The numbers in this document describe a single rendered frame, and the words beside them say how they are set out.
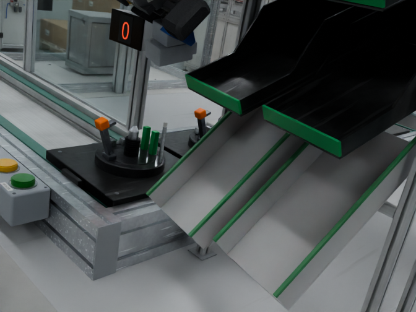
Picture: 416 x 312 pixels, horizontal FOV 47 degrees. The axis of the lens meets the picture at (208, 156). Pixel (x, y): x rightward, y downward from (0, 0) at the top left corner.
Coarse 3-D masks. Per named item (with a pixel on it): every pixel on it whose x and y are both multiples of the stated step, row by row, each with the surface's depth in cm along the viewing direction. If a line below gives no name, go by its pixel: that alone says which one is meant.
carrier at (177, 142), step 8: (208, 128) 117; (160, 136) 115; (168, 136) 116; (176, 136) 117; (184, 136) 118; (192, 136) 113; (168, 144) 111; (176, 144) 112; (184, 144) 113; (192, 144) 111; (168, 152) 109; (176, 152) 107; (184, 152) 108
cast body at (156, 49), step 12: (156, 24) 74; (156, 36) 75; (168, 36) 72; (156, 48) 73; (168, 48) 74; (180, 48) 75; (192, 48) 76; (156, 60) 74; (168, 60) 75; (180, 60) 76
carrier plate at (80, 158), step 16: (96, 144) 103; (48, 160) 96; (64, 160) 93; (80, 160) 94; (176, 160) 103; (80, 176) 88; (96, 176) 88; (112, 176) 90; (160, 176) 93; (96, 192) 85; (112, 192) 84; (128, 192) 85; (144, 192) 86
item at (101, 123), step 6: (96, 120) 88; (102, 120) 87; (96, 126) 88; (102, 126) 87; (108, 126) 88; (102, 132) 89; (108, 132) 89; (102, 138) 90; (108, 138) 90; (108, 144) 90; (108, 150) 91
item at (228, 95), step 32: (288, 0) 76; (320, 0) 80; (256, 32) 75; (288, 32) 78; (320, 32) 65; (224, 64) 74; (256, 64) 74; (288, 64) 71; (320, 64) 67; (224, 96) 63; (256, 96) 63
